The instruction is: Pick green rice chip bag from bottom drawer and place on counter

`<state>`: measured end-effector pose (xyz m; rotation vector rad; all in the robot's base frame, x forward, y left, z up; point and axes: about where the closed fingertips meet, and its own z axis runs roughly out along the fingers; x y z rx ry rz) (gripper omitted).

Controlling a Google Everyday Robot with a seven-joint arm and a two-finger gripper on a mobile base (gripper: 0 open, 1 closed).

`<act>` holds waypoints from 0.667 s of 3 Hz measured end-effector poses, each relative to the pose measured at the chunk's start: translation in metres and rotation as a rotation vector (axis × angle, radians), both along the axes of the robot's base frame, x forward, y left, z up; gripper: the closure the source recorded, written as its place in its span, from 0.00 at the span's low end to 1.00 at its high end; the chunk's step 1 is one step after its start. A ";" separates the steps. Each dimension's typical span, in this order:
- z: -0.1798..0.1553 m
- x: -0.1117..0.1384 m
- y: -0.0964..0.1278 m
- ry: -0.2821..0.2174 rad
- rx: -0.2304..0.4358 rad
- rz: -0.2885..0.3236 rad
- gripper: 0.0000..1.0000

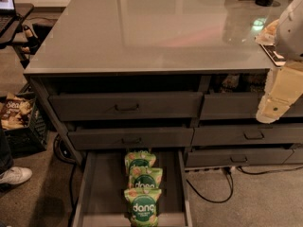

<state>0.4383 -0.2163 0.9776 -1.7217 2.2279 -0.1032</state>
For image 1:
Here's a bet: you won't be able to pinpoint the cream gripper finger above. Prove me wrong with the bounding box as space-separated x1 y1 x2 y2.
256 61 303 124

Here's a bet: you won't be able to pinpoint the green rice chip bag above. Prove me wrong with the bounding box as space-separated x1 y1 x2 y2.
124 150 156 174
128 166 163 188
124 187 162 227

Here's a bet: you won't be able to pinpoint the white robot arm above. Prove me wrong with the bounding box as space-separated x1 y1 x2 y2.
256 0 303 124

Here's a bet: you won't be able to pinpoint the snack packs in top drawer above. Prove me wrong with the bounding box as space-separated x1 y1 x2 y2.
216 74 266 93

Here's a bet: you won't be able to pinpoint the middle right drawer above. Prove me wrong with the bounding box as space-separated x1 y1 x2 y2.
192 124 303 146

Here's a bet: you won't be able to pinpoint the top right drawer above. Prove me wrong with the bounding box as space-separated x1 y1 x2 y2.
200 92 303 121

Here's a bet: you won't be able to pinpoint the bottom right drawer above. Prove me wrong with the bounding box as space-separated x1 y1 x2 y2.
186 148 293 167

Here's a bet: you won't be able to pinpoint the middle left drawer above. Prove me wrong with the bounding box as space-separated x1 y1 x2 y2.
68 127 193 150

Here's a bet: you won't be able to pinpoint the top left drawer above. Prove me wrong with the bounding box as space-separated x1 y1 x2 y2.
48 91 202 121

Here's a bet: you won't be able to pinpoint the grey drawer cabinet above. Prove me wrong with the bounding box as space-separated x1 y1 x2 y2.
25 0 302 165

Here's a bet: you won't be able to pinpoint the open bottom left drawer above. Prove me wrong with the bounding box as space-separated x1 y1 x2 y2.
72 150 193 227

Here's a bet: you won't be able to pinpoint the brown snack bag in crate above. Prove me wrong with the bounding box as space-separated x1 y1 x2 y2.
0 93 34 130

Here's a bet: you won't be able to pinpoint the black white marker board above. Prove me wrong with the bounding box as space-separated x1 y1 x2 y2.
261 44 286 66

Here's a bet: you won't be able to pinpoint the black plastic crate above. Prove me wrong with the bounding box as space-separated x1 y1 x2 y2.
4 93 48 157

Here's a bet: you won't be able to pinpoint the dark bottle by desk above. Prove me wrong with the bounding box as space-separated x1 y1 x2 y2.
22 25 40 55

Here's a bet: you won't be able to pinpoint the white sneaker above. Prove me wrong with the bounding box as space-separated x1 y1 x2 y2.
0 166 32 185

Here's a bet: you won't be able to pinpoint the laptop computer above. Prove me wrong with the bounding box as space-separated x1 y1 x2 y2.
0 0 16 36

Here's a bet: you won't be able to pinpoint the dark trouser leg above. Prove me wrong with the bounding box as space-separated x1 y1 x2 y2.
0 128 13 174

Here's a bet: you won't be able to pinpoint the black cable left floor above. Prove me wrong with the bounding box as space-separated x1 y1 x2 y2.
52 133 79 227

